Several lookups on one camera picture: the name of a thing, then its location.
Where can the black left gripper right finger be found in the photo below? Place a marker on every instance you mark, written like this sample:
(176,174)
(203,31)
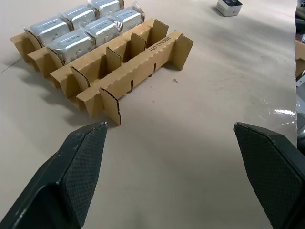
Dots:
(274,171)

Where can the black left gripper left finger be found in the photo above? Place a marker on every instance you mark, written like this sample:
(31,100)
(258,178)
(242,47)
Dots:
(71,171)

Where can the cardboard divider tray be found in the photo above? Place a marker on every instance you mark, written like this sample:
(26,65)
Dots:
(114,62)

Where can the small white box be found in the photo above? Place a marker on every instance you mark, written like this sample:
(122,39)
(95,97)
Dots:
(229,7)

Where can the dark clutter beside table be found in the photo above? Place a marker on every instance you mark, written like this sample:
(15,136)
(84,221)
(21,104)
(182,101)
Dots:
(300,21)

